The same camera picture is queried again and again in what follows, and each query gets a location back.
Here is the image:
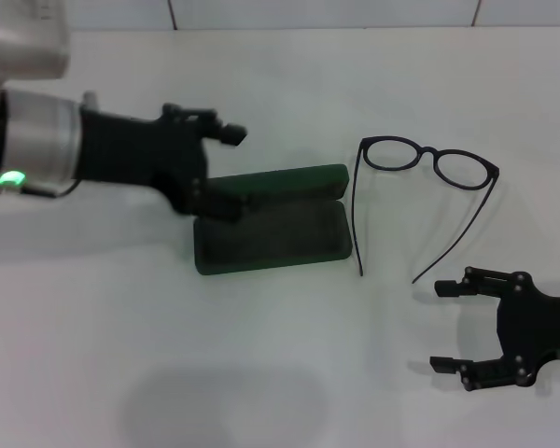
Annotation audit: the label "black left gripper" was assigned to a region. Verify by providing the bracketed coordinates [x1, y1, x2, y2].
[77, 103, 252, 224]

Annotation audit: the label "green glasses case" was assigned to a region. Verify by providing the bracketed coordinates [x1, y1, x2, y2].
[193, 162, 354, 277]

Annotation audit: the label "black round glasses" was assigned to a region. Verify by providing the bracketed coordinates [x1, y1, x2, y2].
[349, 134, 500, 285]

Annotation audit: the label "left wrist connector with cable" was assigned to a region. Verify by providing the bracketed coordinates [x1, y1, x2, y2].
[0, 179, 83, 200]

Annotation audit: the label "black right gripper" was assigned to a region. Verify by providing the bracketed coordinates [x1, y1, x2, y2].
[428, 266, 560, 392]

